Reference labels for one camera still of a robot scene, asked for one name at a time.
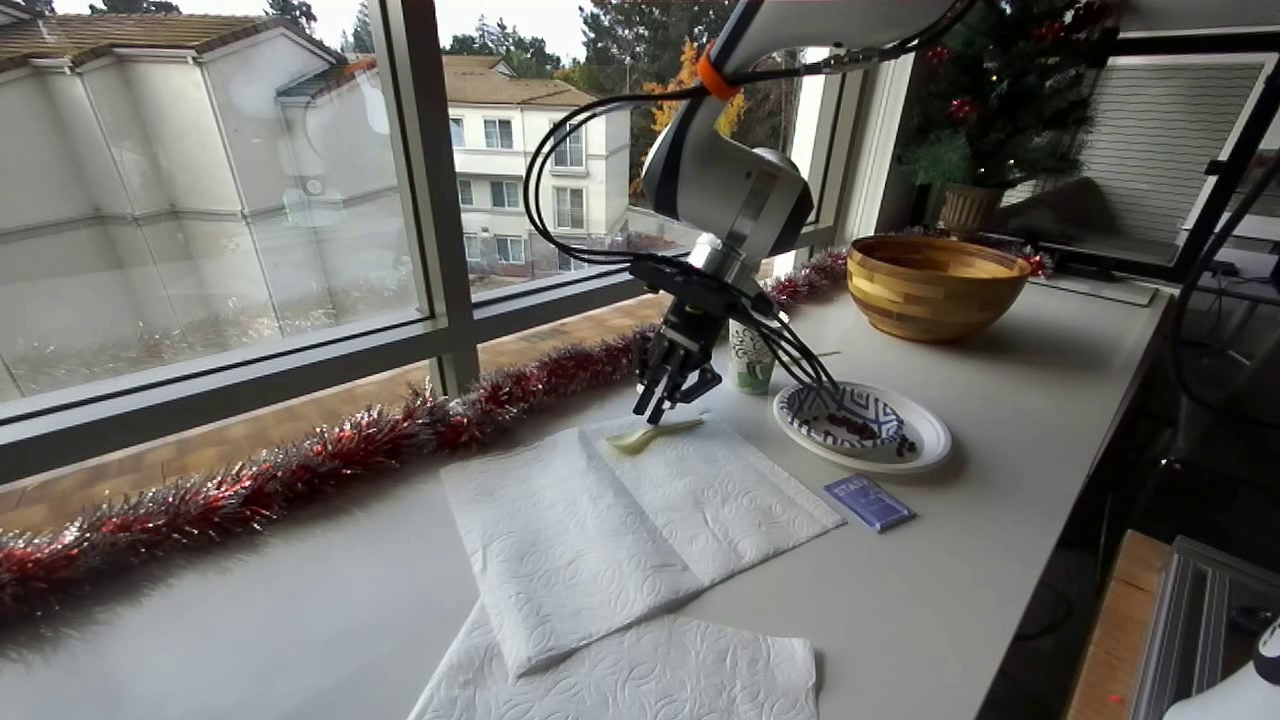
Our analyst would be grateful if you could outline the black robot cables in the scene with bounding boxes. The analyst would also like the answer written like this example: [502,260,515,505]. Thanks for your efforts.
[520,0,983,423]

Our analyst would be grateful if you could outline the white plastic spoon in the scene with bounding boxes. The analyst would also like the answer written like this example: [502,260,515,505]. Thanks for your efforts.
[610,414,709,456]

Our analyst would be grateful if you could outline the blue tea bag packet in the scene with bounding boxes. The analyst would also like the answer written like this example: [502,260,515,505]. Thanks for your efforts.
[820,471,920,535]

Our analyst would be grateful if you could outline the flat white paper napkin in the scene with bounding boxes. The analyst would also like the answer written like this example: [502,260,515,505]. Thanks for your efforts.
[404,597,825,720]

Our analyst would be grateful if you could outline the dark window frame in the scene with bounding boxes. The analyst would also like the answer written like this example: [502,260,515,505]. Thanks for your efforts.
[0,0,871,487]

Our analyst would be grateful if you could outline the folded white paper napkin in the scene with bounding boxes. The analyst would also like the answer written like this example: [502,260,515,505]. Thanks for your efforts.
[437,407,852,682]

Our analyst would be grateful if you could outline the white paper plate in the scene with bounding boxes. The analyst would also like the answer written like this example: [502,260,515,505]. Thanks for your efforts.
[768,375,954,482]

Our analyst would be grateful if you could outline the blue patterned paper bowl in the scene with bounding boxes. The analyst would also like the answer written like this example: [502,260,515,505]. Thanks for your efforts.
[794,386,924,466]

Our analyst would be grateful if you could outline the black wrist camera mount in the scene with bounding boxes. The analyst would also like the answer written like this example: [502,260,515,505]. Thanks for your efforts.
[623,254,753,309]

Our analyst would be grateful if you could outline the wooden board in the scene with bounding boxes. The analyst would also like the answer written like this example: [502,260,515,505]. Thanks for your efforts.
[1064,528,1175,720]

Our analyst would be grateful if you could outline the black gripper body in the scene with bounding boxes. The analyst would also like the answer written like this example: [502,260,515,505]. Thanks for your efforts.
[651,283,737,373]

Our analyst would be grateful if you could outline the woven tree pot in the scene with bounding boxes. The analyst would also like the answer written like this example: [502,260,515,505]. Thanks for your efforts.
[930,181,1012,241]

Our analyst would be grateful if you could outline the wooden bowl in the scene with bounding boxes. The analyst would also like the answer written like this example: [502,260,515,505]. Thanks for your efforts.
[842,232,1036,350]

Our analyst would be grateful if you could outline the black metal stand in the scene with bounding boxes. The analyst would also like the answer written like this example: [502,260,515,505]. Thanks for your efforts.
[1105,26,1280,289]

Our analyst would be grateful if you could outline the red silver tinsel garland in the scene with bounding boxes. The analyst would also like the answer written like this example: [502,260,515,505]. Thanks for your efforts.
[0,254,854,616]

